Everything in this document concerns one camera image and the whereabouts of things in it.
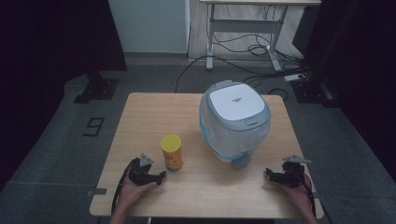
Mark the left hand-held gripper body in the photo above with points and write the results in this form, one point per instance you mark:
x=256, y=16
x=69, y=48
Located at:
x=140, y=175

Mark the white power strip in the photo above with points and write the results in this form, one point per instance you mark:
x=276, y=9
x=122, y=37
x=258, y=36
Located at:
x=294, y=77

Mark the white panel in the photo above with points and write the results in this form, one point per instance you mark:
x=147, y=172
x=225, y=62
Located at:
x=149, y=25

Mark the yellow snack canister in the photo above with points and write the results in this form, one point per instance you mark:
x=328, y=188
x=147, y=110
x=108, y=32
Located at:
x=172, y=152

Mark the grey tape piece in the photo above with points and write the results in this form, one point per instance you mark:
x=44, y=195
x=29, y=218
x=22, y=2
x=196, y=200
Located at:
x=100, y=191

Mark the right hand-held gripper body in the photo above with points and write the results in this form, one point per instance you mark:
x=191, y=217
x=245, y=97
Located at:
x=294, y=175

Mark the white metal frame desk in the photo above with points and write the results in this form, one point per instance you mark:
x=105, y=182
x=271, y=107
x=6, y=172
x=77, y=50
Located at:
x=246, y=25

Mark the person's right hand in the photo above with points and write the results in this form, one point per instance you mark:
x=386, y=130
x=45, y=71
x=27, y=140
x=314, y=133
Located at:
x=297, y=196

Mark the black stand base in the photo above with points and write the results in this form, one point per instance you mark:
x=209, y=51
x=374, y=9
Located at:
x=311, y=93
x=98, y=90

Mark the person's left hand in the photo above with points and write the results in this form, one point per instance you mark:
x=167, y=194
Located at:
x=132, y=194

